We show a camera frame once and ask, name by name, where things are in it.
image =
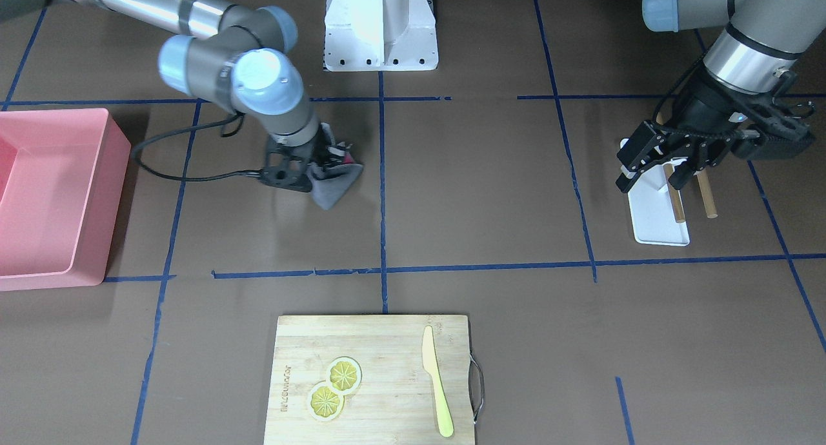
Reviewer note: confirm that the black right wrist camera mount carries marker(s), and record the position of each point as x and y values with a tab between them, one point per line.
286	167

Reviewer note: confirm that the bamboo cutting board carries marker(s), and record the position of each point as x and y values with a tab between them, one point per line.
394	403

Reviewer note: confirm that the white metal tray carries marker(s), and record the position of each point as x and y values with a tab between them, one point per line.
651	211

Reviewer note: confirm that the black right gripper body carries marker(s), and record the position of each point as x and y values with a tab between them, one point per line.
314	152

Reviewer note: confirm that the pink plastic bin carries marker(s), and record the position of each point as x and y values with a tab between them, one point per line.
62	177

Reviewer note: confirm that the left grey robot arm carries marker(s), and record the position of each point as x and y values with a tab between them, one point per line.
759	44

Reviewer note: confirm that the grey wiping cloth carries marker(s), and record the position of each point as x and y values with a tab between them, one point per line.
327	190

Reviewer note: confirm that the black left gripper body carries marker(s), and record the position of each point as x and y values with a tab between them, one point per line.
708	109

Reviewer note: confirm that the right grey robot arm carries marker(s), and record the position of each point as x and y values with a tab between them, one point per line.
236	58

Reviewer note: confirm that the white mounting pillar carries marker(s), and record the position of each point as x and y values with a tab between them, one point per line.
380	36

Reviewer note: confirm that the front lemon slice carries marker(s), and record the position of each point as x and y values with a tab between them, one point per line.
323	403

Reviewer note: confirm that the lemon slice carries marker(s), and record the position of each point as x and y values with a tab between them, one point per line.
323	403
344	375

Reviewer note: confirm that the yellow plastic knife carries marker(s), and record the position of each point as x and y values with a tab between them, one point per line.
430	364

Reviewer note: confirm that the wooden towel rack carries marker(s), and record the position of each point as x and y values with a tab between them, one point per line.
704	193

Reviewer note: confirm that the rear lemon slice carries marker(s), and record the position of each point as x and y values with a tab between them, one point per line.
344	375

